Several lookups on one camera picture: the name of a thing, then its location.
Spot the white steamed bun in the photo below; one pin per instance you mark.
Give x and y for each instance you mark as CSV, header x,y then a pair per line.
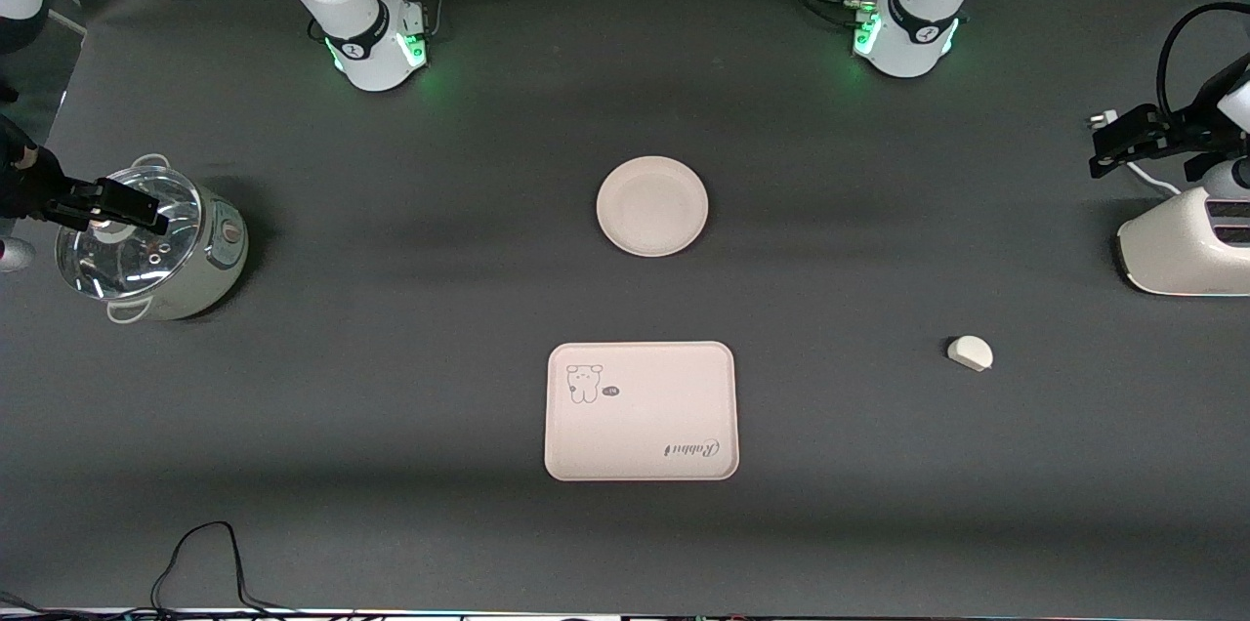
x,y
970,352

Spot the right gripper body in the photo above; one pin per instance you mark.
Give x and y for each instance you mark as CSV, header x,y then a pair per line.
x,y
26,190

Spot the glass pot lid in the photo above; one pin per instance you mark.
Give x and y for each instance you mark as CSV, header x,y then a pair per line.
x,y
117,260

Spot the round beige plate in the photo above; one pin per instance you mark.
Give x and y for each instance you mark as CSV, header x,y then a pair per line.
x,y
652,206

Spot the beige rabbit print tray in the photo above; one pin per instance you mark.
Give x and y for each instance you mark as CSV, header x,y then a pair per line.
x,y
645,426

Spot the pale green electric pot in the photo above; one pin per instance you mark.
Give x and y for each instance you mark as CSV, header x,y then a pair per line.
x,y
220,260

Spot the white toaster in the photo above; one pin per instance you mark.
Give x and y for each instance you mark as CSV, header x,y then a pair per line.
x,y
1182,250

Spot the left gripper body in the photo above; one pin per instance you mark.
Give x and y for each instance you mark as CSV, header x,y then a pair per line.
x,y
1187,128

